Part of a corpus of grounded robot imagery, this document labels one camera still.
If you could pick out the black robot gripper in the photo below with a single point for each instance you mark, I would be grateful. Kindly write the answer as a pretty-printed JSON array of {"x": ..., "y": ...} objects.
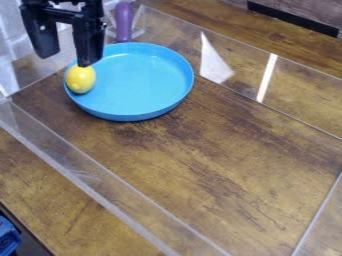
[{"x": 85, "y": 14}]

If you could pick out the blue round plastic plate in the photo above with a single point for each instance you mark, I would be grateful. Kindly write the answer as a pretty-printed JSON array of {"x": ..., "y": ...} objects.
[{"x": 143, "y": 80}]

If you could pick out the purple eggplant toy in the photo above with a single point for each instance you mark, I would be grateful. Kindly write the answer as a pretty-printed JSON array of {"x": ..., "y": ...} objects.
[{"x": 123, "y": 19}]

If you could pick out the yellow lemon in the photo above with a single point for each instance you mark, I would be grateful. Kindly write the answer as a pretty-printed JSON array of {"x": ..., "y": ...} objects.
[{"x": 80, "y": 79}]

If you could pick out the dark baseboard strip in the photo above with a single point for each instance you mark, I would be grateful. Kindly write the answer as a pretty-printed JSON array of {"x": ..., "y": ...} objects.
[{"x": 292, "y": 19}]

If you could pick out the blue plastic object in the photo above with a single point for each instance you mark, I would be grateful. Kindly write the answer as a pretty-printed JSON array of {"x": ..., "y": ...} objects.
[{"x": 9, "y": 237}]

